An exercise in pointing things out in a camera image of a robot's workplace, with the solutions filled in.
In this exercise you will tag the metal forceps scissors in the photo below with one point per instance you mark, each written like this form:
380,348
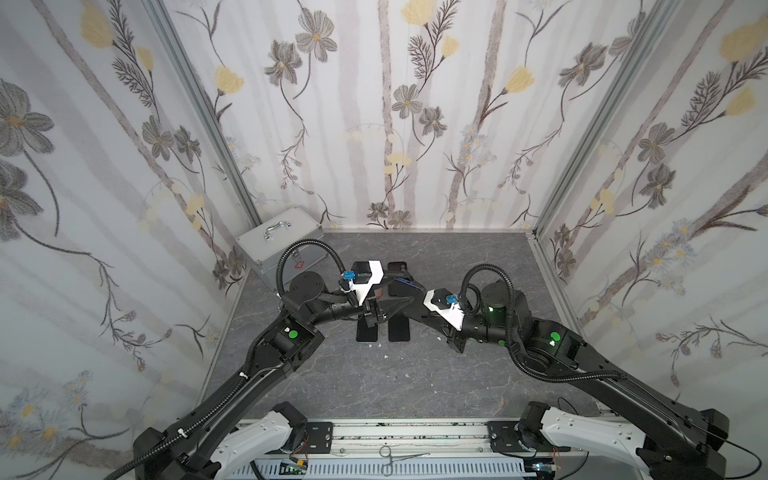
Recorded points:
390,460

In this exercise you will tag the phone with black screen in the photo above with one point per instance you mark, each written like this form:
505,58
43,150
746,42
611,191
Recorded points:
366,333

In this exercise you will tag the aluminium corner frame post left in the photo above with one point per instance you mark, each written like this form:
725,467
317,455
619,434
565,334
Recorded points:
203,107

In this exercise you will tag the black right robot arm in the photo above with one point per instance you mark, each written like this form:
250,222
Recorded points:
657,435

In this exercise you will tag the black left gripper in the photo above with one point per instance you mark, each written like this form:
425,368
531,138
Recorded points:
372,306

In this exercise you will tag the aluminium corner frame post right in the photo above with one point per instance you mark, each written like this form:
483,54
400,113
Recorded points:
649,33

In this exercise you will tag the silver aluminium case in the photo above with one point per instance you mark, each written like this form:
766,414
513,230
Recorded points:
264,245

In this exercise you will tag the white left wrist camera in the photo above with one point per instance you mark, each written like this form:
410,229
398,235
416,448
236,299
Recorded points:
360,280

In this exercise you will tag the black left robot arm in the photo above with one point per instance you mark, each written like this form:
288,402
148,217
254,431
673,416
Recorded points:
207,443

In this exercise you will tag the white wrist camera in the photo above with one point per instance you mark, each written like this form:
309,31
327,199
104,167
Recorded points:
446,305
360,280

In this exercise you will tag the white perforated cable tray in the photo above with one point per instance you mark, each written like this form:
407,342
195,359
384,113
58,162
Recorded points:
417,468

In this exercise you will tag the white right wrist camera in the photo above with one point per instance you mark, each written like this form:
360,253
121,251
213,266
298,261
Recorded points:
446,305

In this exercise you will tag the aluminium corner frame post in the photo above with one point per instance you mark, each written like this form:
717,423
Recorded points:
649,33
203,107

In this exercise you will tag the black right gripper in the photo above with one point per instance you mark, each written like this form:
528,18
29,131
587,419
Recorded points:
429,312

